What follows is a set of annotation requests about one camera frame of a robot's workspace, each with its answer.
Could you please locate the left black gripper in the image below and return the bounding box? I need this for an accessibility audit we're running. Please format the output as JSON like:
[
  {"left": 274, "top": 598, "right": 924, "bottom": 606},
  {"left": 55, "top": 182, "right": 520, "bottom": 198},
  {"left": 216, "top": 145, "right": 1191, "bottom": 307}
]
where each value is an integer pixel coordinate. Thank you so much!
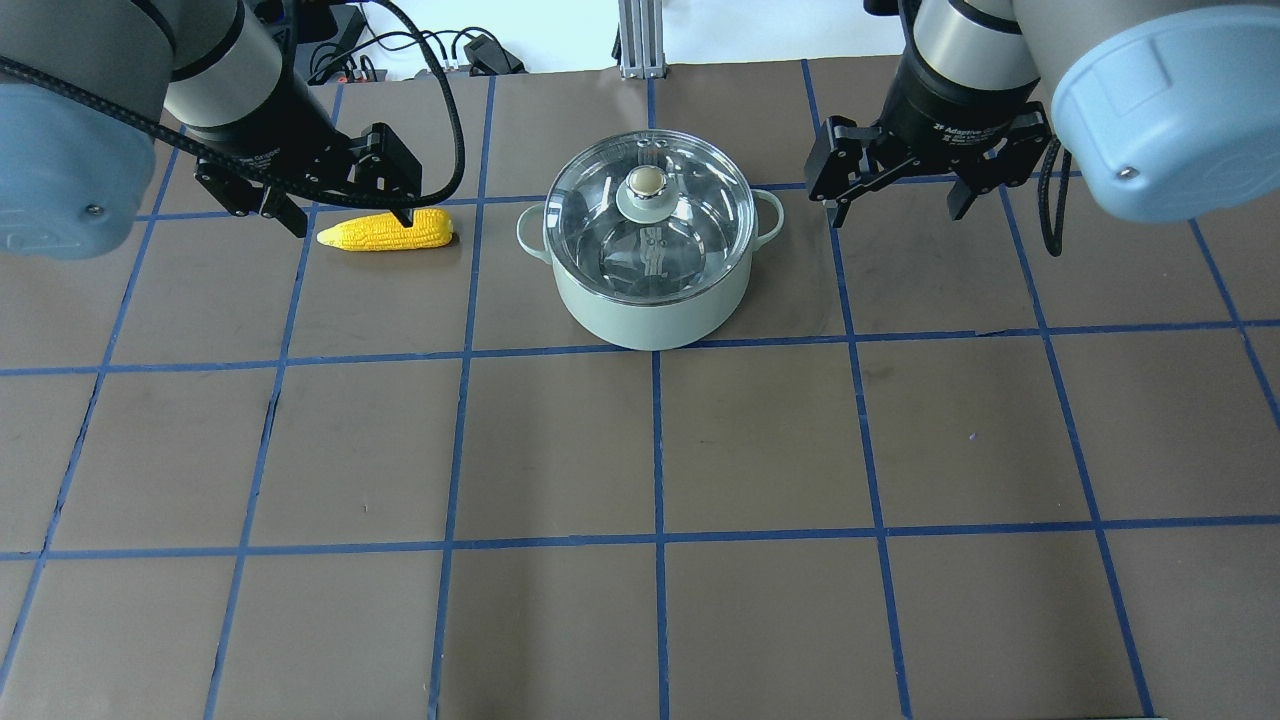
[{"left": 186, "top": 85, "right": 422, "bottom": 238}]

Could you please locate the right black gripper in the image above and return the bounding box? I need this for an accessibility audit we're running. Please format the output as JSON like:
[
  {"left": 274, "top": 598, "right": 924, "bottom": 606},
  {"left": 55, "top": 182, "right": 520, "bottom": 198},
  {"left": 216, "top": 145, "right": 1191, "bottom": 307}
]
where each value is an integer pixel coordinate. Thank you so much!
[{"left": 805, "top": 47, "right": 1053, "bottom": 228}]

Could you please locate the yellow toy corn cob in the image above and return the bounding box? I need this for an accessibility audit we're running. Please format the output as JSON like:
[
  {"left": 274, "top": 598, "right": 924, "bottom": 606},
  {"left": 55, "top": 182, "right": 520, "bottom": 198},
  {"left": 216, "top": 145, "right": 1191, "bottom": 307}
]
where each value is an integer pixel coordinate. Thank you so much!
[{"left": 316, "top": 208, "right": 454, "bottom": 252}]

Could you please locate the glass pot lid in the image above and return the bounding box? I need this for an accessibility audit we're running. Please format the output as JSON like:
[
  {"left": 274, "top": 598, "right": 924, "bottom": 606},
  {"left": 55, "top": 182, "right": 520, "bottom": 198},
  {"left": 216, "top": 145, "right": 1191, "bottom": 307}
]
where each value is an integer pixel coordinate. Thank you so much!
[{"left": 541, "top": 129, "right": 765, "bottom": 264}]

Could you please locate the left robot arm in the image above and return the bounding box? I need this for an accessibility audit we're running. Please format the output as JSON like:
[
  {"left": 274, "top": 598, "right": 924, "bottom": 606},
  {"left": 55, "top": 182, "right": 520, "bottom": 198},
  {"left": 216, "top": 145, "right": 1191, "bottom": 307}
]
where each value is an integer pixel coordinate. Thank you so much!
[{"left": 1, "top": 1, "right": 456, "bottom": 260}]

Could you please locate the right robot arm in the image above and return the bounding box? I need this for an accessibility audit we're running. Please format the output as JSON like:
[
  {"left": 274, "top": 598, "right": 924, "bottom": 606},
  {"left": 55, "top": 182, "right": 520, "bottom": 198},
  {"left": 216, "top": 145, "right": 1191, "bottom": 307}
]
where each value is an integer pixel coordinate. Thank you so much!
[{"left": 804, "top": 1, "right": 1279, "bottom": 227}]

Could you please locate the pale green cooking pot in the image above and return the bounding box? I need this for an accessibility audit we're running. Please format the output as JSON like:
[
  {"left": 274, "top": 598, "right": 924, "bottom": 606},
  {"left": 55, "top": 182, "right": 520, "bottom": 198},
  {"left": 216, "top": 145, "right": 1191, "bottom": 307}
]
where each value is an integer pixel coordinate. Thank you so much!
[{"left": 515, "top": 190, "right": 786, "bottom": 351}]

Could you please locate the black power adapter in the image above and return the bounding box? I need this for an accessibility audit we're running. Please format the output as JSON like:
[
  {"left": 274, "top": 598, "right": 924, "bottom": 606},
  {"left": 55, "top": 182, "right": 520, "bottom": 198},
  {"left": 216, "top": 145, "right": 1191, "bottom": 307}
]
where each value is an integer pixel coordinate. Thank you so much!
[{"left": 463, "top": 35, "right": 527, "bottom": 77}]

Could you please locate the brown paper table mat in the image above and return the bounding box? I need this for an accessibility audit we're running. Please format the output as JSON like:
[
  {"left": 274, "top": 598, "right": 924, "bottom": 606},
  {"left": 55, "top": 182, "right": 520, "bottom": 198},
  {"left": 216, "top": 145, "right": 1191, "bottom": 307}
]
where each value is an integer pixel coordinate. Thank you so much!
[{"left": 1, "top": 58, "right": 1279, "bottom": 719}]

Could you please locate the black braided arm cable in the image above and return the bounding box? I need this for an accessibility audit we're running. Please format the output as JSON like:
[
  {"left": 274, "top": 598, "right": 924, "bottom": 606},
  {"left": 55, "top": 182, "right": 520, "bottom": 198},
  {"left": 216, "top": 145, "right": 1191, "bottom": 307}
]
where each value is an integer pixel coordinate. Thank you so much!
[{"left": 0, "top": 0, "right": 467, "bottom": 211}]

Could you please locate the aluminium frame post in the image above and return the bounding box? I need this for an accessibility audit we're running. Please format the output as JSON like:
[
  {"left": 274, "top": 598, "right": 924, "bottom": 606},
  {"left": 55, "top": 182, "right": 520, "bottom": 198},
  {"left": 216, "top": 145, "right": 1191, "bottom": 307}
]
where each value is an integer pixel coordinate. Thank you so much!
[{"left": 614, "top": 0, "right": 668, "bottom": 79}]

